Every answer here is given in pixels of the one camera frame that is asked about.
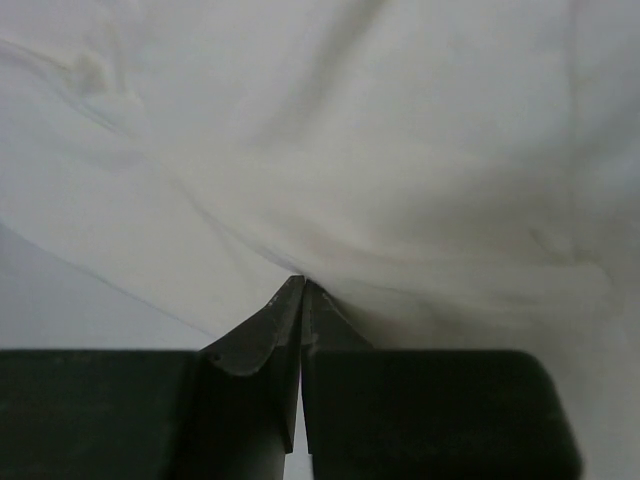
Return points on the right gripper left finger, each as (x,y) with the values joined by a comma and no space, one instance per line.
(246,349)

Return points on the white t-shirt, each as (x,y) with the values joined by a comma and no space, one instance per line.
(455,173)

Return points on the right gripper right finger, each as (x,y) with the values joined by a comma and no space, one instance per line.
(324,327)

